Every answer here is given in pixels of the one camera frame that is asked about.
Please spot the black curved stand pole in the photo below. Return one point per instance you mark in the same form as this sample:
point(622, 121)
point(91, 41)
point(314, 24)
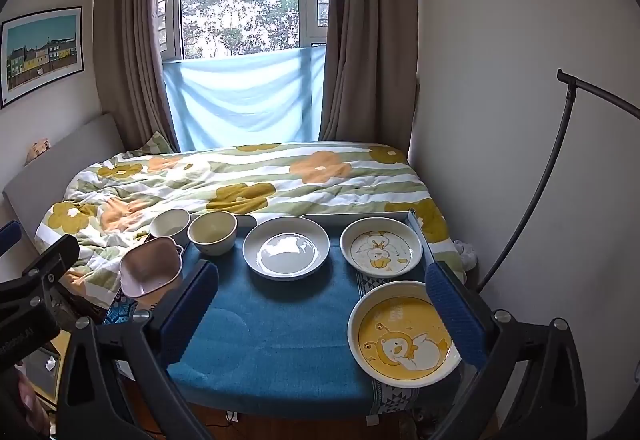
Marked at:
point(573, 85)

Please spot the framed harbour houses picture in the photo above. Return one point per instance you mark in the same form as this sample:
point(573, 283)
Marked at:
point(40, 49)

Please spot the left brown curtain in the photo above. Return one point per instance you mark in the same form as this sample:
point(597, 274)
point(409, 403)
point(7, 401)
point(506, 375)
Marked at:
point(129, 73)

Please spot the small white bowl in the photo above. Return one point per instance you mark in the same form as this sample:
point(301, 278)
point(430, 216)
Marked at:
point(173, 224)

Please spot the blue patterned tablecloth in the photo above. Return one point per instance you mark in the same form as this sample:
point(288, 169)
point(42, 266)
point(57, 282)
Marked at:
point(279, 348)

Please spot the person's left hand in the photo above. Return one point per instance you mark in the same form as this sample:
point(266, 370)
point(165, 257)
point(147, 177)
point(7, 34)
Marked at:
point(35, 416)

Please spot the plain white deep plate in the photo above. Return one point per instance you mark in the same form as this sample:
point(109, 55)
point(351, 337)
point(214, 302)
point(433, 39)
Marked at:
point(286, 248)

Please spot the white duck cartoon plate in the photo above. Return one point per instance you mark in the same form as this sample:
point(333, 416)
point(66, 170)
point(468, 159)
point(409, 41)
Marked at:
point(381, 247)

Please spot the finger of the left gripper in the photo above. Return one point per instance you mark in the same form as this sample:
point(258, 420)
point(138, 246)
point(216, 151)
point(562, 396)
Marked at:
point(10, 235)
point(49, 267)

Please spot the brown curtain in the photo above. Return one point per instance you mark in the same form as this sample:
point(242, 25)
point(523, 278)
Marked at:
point(371, 72)
point(129, 73)

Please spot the right brown curtain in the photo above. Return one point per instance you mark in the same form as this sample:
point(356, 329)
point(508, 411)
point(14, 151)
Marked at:
point(371, 72)

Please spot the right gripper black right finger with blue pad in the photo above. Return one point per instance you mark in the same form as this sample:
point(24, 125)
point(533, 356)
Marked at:
point(551, 400)

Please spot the grey padded headboard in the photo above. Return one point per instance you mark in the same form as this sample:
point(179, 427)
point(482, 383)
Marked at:
point(43, 181)

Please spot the white crumpled plastic bag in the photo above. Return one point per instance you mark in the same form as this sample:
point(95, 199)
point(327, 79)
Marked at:
point(467, 255)

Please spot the small plush toy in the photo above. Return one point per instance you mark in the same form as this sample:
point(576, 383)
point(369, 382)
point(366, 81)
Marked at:
point(37, 149)

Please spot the cream ceramic bowl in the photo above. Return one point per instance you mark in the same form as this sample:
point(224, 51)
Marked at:
point(214, 233)

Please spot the light blue window cloth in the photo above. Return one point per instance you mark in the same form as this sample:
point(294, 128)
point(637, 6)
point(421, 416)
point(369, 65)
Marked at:
point(268, 97)

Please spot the pink handled bowl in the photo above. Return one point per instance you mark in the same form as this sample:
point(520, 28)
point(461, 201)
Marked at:
point(150, 267)

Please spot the green patterned pillow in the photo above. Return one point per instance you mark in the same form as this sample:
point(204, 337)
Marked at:
point(157, 144)

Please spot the yellow bear duck plate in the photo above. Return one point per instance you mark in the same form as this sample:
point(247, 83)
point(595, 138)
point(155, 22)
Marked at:
point(397, 337)

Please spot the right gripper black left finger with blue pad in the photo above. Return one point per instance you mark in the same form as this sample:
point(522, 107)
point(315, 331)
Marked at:
point(91, 402)

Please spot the floral striped duvet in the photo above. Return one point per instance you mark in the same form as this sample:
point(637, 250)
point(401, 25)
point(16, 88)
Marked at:
point(109, 206)

